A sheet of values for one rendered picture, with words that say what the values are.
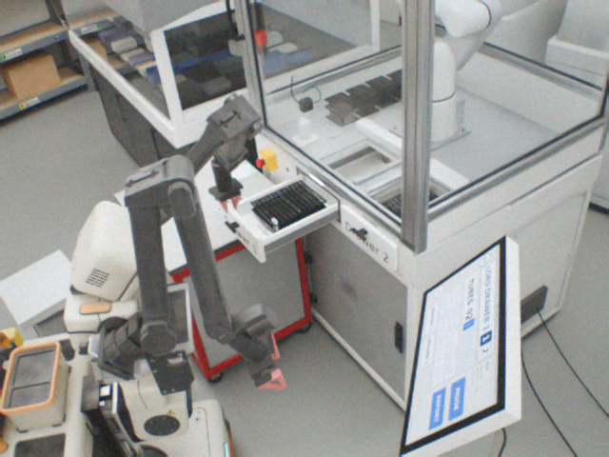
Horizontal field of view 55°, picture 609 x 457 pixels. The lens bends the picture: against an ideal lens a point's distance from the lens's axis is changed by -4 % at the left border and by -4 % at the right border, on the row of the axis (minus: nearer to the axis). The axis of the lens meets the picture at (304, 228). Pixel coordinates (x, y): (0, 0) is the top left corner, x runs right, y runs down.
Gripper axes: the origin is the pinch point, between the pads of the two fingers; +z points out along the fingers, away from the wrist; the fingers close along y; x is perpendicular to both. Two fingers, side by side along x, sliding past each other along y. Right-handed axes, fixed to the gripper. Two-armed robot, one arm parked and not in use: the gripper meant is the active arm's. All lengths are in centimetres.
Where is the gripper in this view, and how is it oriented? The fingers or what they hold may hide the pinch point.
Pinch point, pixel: (230, 208)
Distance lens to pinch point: 203.1
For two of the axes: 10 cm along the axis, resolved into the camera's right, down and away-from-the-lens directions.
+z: 1.0, 7.6, 6.5
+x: -5.4, -5.0, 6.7
